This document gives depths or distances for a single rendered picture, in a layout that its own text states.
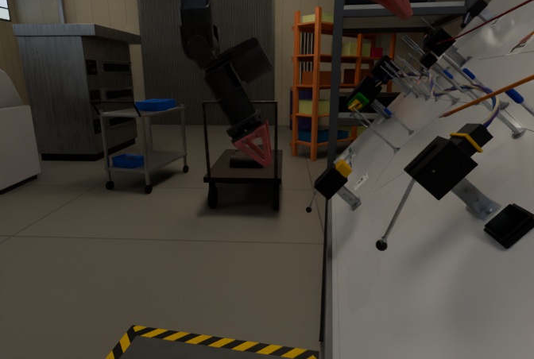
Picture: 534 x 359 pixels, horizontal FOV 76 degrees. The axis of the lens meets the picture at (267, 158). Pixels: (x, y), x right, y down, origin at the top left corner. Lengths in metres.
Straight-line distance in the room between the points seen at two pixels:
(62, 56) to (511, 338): 5.35
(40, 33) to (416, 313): 5.42
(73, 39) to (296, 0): 4.90
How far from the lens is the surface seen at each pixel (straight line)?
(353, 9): 1.42
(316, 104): 4.79
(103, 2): 9.40
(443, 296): 0.41
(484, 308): 0.37
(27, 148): 4.71
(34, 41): 5.64
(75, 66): 5.34
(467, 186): 0.44
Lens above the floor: 1.21
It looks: 14 degrees down
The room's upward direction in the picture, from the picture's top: straight up
